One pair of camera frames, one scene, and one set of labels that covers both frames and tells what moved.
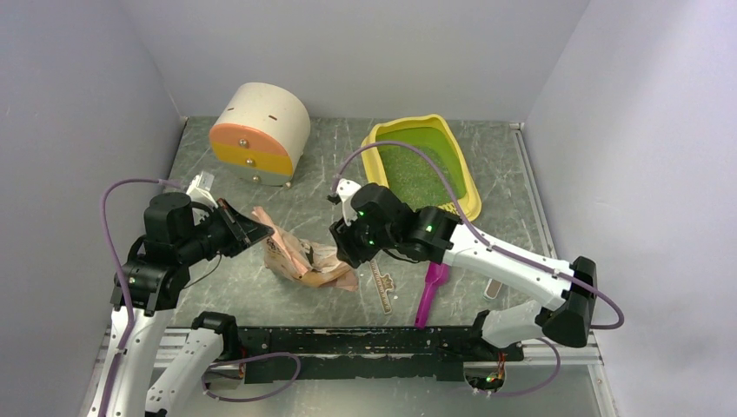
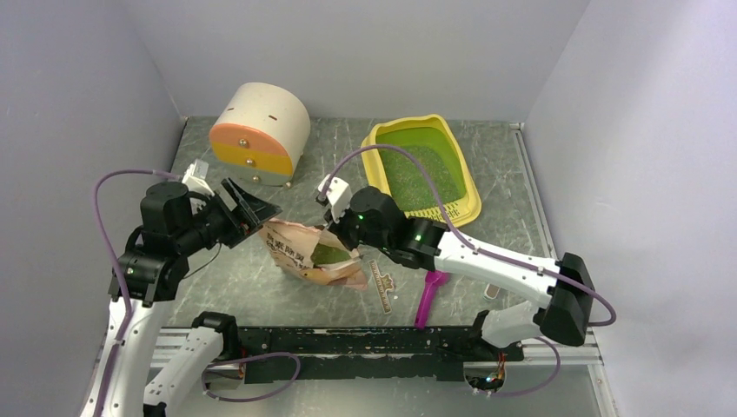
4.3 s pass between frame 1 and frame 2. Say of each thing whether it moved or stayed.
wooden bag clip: stayed
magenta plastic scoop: stayed
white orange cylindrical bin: stayed
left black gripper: moved
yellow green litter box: stayed
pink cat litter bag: moved
